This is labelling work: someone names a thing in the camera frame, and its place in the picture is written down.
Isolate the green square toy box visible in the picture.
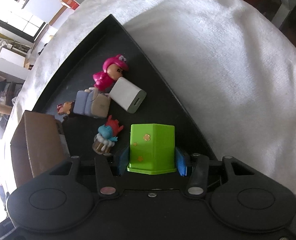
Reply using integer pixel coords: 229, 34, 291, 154
127, 124, 177, 175

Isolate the pink hooded doll figurine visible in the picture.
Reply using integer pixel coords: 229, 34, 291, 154
92, 54, 129, 92

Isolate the black rectangular tray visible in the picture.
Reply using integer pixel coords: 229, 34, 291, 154
31, 13, 218, 190

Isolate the small brown-haired doll figurine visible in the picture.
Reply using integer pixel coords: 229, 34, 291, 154
57, 101, 75, 116

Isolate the blue red cupcake figurine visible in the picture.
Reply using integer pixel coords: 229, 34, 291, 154
92, 115, 124, 155

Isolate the white USB wall charger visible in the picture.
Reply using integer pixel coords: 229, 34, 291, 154
109, 77, 147, 114

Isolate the brown cardboard box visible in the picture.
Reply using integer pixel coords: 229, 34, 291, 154
10, 111, 70, 187

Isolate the lavender blue block figurine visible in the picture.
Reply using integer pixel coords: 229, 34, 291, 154
73, 87, 111, 118

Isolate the orange cardboard box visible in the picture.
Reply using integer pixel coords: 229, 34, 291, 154
60, 0, 79, 10

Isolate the white plush blanket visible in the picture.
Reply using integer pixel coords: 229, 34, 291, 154
3, 0, 296, 194

